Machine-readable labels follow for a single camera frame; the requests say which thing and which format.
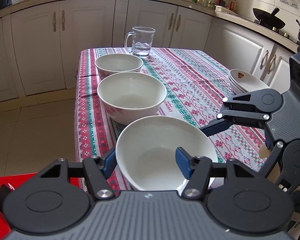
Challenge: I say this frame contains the white flower plate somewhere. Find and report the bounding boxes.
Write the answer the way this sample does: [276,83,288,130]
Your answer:
[228,69,269,95]

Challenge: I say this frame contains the white bowl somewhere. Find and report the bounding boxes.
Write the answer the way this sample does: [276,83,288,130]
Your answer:
[95,54,143,80]
[115,115,218,191]
[97,72,167,125]

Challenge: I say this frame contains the white kitchen cabinets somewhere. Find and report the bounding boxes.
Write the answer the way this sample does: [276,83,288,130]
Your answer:
[0,0,297,102]

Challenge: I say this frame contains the patterned tablecloth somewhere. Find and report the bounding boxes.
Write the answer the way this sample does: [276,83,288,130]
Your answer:
[73,47,273,197]

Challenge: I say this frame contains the black wok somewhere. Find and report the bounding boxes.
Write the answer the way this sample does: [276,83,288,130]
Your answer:
[253,7,286,30]

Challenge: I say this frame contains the glass mug with water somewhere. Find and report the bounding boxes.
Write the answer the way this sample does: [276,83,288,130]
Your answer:
[124,26,155,57]

